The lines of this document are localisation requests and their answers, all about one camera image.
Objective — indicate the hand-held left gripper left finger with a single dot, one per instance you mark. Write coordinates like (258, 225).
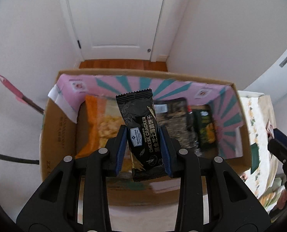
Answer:
(120, 149)

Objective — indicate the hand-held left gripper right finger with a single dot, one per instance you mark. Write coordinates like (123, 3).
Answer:
(166, 149)

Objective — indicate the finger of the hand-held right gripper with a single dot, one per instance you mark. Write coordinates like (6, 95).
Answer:
(280, 149)
(280, 134)

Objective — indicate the black cracker packet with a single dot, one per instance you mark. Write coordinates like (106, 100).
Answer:
(143, 130)

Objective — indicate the cardboard box with pink flaps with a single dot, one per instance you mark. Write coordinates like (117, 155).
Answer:
(56, 137)

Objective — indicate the dark textured snack packet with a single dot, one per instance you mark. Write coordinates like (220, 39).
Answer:
(177, 123)

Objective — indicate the orange and yellow snack packet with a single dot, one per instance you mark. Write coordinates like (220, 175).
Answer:
(97, 120)

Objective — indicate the dark green snack packet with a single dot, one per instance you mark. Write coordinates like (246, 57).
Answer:
(206, 130)

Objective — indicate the red snack packet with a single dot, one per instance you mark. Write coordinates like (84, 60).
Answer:
(189, 109)

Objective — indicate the white table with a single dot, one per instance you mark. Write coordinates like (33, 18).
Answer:
(251, 93)

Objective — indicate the white sliding door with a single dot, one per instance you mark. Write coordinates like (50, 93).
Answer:
(273, 82)

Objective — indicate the black door hinge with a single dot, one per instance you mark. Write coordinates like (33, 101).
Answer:
(79, 44)

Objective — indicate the white panel door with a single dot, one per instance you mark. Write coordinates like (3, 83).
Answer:
(114, 17)

